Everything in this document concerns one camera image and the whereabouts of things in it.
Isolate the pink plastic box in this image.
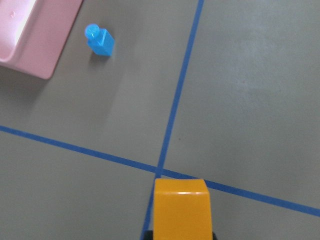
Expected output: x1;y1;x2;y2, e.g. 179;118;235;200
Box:
0;0;83;80

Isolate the small blue toy block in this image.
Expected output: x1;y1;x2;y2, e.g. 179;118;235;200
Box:
84;24;115;57

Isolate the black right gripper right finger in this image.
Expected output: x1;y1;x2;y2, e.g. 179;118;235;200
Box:
212;232;217;240

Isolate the orange toy block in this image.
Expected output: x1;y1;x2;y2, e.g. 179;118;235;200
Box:
153;178;214;240

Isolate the brown paper table cover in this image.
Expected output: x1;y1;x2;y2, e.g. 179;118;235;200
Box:
0;0;320;240

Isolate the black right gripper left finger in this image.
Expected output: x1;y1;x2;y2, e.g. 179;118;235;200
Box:
143;230;153;240

